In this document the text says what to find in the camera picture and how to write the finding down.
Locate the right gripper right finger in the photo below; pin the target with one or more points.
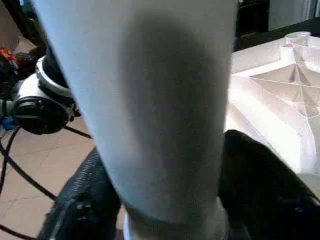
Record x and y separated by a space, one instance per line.
262 195

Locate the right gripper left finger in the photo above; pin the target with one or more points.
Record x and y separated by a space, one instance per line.
80 205

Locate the white plastic table top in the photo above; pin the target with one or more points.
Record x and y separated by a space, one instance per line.
270 105

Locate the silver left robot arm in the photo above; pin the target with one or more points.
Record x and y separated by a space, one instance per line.
40 110

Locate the white plastic table leg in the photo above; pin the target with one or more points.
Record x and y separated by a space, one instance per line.
150 112

